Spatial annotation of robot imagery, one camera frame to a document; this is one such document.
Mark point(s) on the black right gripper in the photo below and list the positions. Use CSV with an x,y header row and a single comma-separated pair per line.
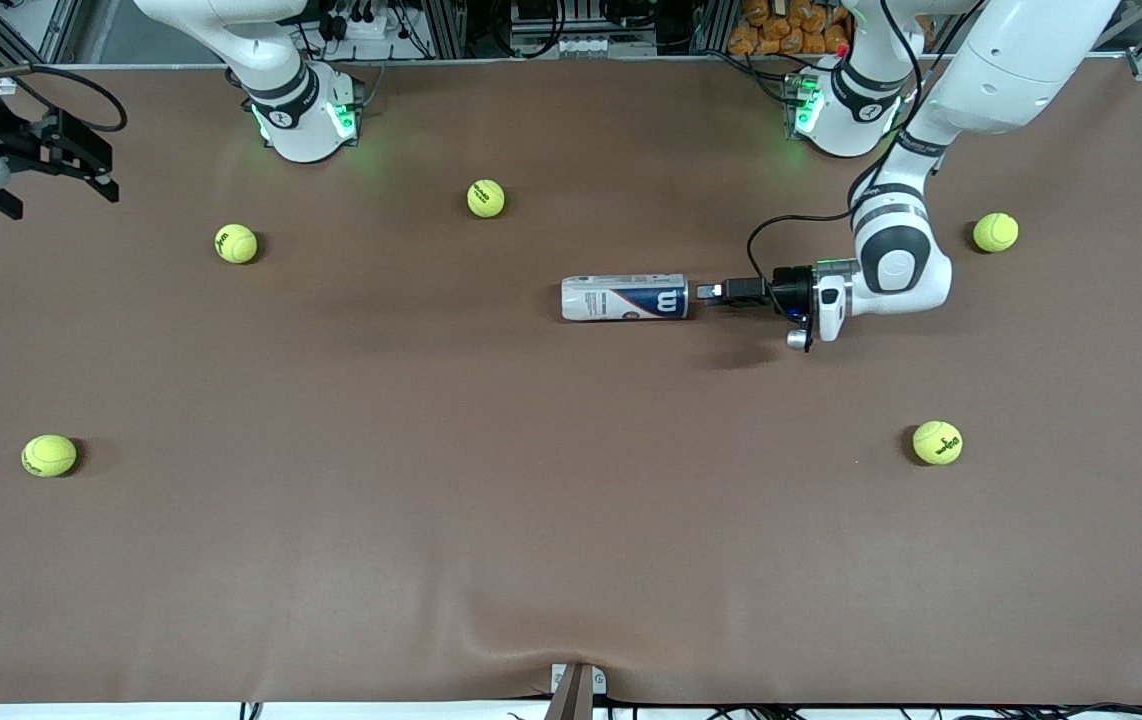
x,y
19,149

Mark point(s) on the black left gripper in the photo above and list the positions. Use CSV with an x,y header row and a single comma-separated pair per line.
x,y
788,287

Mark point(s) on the silver blue tennis ball can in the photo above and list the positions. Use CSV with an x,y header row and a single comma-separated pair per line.
x,y
621,298

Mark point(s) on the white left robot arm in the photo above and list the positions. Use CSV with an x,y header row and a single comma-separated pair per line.
x,y
1011,60

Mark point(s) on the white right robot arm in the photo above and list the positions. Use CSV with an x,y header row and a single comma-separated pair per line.
x,y
301,130

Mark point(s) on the yellow Wilson tennis ball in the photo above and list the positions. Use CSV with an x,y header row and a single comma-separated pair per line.
x,y
937,442
236,243

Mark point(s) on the yellow Head tennis ball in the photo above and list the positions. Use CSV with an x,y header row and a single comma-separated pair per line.
x,y
486,198
49,455

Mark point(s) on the pile of orange objects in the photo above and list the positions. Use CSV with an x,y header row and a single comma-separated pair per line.
x,y
781,25

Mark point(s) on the brown table mat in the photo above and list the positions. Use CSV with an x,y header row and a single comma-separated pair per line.
x,y
571,520

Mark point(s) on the grey electronics box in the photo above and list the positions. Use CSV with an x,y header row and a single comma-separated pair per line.
x,y
581,45

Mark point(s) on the white power strip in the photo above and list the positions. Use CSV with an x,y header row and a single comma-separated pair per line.
x,y
361,25

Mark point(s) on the aluminium frame post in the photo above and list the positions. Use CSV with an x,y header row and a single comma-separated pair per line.
x,y
446,25
713,25

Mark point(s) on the metal bracket with pole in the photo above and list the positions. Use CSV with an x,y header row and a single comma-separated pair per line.
x,y
579,700

